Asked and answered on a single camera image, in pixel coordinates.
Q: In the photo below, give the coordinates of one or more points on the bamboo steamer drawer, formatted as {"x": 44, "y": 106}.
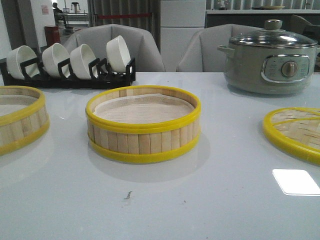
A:
{"x": 24, "y": 126}
{"x": 143, "y": 143}

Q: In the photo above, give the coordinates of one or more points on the bamboo steamer lid yellow rim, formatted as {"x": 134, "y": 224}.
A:
{"x": 296, "y": 131}

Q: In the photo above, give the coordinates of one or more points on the white paper liner center drawer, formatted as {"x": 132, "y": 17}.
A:
{"x": 143, "y": 109}

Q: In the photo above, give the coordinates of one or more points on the white paper liner drawer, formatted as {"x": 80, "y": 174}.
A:
{"x": 6, "y": 109}
{"x": 143, "y": 109}

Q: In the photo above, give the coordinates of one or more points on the black bowl rack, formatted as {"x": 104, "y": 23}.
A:
{"x": 101, "y": 75}

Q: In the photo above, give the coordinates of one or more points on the grey chair left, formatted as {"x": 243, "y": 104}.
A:
{"x": 130, "y": 42}

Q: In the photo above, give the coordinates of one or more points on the grey chair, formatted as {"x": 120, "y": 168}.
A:
{"x": 130, "y": 42}
{"x": 202, "y": 54}

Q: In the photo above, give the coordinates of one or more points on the white bowl right upright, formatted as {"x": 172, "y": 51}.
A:
{"x": 118, "y": 54}

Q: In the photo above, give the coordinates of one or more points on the grey chair right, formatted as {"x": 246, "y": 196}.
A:
{"x": 202, "y": 54}

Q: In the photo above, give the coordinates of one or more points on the white cabinet background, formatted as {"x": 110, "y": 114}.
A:
{"x": 179, "y": 21}

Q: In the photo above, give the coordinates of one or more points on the grey electric cooking pot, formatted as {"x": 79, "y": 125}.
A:
{"x": 269, "y": 70}

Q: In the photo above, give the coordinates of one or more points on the red fire extinguisher box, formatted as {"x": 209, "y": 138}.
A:
{"x": 52, "y": 35}

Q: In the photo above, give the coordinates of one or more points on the glass pot lid grey knob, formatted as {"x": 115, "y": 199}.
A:
{"x": 272, "y": 35}

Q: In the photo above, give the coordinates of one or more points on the person in background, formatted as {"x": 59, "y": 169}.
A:
{"x": 55, "y": 8}

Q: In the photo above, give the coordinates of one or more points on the white paper liner left drawer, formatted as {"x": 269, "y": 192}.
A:
{"x": 6, "y": 109}

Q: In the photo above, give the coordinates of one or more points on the white bowl far left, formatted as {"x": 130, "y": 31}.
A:
{"x": 16, "y": 57}

